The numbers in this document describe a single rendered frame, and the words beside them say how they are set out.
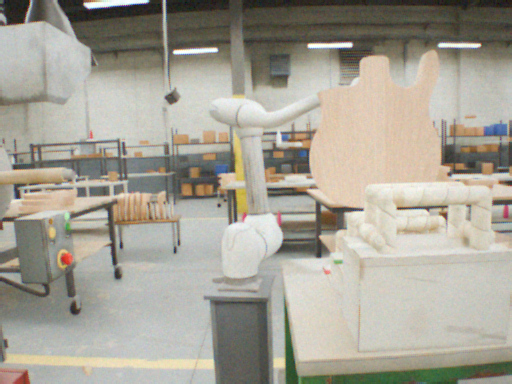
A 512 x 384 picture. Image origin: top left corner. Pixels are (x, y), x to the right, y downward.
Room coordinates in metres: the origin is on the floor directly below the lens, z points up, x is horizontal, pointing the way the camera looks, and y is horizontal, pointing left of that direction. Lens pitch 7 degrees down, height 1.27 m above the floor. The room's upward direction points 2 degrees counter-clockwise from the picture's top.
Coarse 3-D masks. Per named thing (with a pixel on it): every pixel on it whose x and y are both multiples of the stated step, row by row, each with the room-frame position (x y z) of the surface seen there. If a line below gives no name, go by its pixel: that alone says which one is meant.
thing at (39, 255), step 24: (24, 216) 0.99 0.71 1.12; (48, 216) 0.99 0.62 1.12; (24, 240) 0.95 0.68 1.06; (48, 240) 0.96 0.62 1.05; (72, 240) 1.09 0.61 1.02; (24, 264) 0.95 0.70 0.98; (48, 264) 0.95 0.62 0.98; (72, 264) 1.08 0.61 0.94; (24, 288) 0.96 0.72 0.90; (48, 288) 0.99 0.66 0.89
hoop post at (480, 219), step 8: (488, 200) 0.54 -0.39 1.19; (472, 208) 0.56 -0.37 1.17; (480, 208) 0.54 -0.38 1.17; (488, 208) 0.54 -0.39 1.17; (472, 216) 0.55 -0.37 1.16; (480, 216) 0.54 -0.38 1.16; (488, 216) 0.54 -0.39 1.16; (472, 224) 0.55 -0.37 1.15; (480, 224) 0.54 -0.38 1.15; (488, 224) 0.54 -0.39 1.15; (472, 232) 0.55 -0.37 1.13; (480, 232) 0.54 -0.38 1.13; (488, 232) 0.54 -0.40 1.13; (472, 240) 0.55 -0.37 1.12; (480, 240) 0.54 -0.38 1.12; (472, 248) 0.55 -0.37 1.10; (480, 248) 0.54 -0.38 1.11; (488, 248) 0.54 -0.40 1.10
